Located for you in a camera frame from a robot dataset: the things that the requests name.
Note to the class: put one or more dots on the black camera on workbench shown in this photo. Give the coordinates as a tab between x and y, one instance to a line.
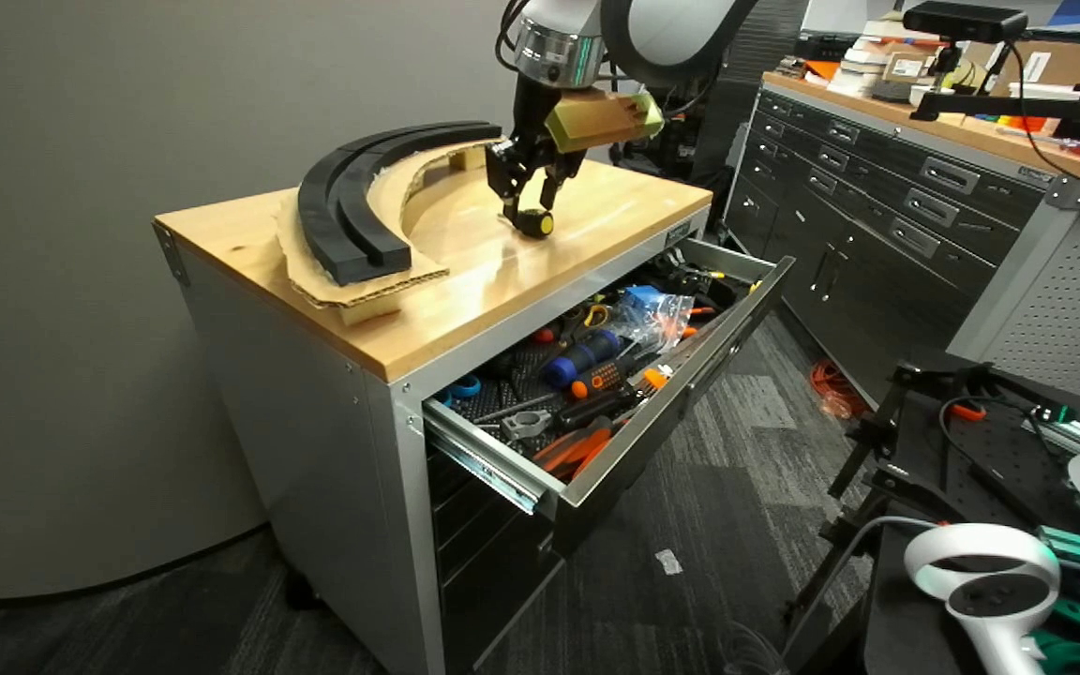
957	24

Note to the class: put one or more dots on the wooden top tool cabinet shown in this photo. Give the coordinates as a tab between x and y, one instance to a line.
330	409

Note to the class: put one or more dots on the clear plastic bag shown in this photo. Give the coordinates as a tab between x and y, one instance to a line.
654	316

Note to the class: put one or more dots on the grey pegboard panel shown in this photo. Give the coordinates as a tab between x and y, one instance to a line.
1029	313

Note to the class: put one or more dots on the orange black bit screwdriver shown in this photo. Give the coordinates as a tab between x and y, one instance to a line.
614	391

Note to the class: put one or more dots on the orange handled pliers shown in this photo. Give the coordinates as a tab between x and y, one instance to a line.
572	453

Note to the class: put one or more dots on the black camera tripod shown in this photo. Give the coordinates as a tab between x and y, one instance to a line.
935	483

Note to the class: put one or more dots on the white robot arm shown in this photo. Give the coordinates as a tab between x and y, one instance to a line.
588	76

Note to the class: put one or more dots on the white VR controller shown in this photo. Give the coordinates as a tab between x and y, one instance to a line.
997	581

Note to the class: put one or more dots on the wrist camera tan box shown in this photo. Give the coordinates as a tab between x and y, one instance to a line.
582	121

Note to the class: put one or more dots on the tool drawer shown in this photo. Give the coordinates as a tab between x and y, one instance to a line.
553	419

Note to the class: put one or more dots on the black curved foam track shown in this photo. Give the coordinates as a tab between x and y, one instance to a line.
347	238

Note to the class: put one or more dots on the yellow black screwdriver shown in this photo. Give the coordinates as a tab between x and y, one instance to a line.
535	223

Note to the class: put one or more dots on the blue black handled screwdriver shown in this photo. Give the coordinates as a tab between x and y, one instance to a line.
579	354

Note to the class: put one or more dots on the curved wooden board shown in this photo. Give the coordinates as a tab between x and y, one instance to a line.
352	303

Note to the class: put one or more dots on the black drawer workbench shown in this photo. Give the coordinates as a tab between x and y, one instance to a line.
893	223

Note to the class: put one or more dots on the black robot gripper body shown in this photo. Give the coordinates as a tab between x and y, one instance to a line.
528	151

